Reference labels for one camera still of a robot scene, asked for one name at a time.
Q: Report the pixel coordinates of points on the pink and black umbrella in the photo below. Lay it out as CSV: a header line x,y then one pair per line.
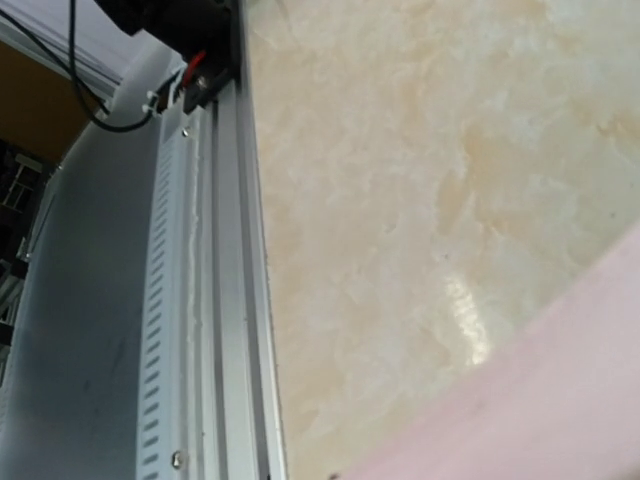
x,y
560,402

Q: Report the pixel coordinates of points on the aluminium front rail frame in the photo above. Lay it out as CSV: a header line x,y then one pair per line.
x,y
208,405

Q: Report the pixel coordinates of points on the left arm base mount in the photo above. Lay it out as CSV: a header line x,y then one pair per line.
x,y
206,34

